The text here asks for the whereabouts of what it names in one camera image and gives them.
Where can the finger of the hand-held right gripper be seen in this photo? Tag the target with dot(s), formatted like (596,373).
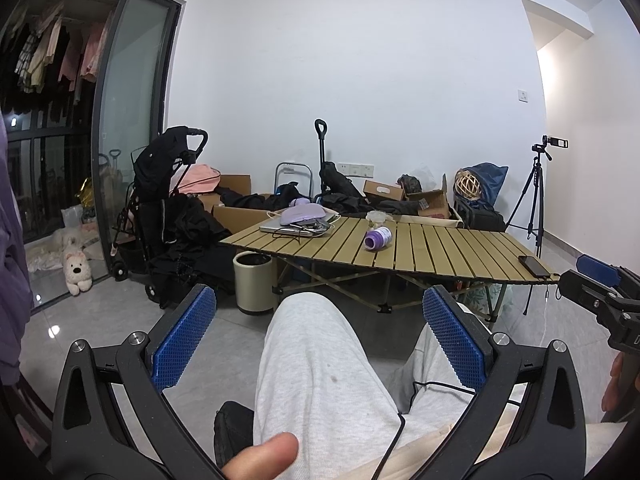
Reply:
(597,268)
(582,290)

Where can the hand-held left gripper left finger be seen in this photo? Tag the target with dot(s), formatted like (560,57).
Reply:
(182,340)

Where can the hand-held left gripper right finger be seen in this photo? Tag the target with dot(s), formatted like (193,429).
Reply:
(455,340)

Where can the person's right hand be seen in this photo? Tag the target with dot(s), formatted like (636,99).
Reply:
(615,380)

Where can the person's left hand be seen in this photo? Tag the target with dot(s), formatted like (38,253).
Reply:
(262,455)

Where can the black smartphone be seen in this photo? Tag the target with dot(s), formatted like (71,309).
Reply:
(534,266)

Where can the beige trash bin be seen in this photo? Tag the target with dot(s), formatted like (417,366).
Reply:
(254,285)

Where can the wooden slat folding table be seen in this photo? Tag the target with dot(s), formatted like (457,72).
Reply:
(440,250)

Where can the black tripod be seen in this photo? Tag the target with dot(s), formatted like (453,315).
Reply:
(535,195)

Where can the black slipper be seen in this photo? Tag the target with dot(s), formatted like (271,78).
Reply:
(232,432)

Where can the black bag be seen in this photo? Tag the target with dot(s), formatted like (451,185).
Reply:
(485,217)

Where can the beige paper roll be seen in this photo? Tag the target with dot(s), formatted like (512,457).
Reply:
(430,220)

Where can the white plush dog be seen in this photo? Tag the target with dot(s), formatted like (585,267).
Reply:
(76,272)

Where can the purple bottle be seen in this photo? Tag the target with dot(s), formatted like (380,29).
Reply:
(377,238)

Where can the large cardboard box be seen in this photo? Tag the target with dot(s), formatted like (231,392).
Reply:
(240,217)

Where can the open cardboard box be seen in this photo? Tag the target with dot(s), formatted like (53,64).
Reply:
(434,205)

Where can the blue folding chair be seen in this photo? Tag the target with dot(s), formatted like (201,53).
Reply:
(492,180)

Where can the grey sweatpants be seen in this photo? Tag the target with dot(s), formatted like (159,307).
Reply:
(315,385)

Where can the black stroller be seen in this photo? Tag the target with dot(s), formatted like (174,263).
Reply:
(155,200)

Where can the silver laptop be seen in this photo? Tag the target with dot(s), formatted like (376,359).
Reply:
(280,229)

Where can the wicker ball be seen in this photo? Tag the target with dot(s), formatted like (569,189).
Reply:
(467,183)

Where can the pink cushion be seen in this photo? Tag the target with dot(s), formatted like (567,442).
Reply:
(200,180)

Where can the white fluffy blanket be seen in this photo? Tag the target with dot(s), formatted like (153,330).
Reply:
(45,255)

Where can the camouflage bag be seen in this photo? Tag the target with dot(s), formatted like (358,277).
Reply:
(410,183)

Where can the purple pouch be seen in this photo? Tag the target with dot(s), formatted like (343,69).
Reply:
(300,214)

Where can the pile of black clothes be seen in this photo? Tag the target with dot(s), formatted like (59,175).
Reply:
(350,202)

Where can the gold foil bag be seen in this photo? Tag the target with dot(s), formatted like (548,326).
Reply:
(84,191)

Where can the purple cloth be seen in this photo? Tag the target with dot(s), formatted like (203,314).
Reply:
(11,285)

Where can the black folded wagon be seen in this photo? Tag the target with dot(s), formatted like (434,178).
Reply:
(332,180)

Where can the glass sliding door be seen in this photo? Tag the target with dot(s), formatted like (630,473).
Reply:
(130,110)

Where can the row of hanging clothes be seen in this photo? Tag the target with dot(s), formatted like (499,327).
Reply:
(50,50)

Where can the black video camera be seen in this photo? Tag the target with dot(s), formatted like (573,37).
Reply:
(547,142)

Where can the white wall socket strip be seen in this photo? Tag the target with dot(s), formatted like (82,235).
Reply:
(356,169)

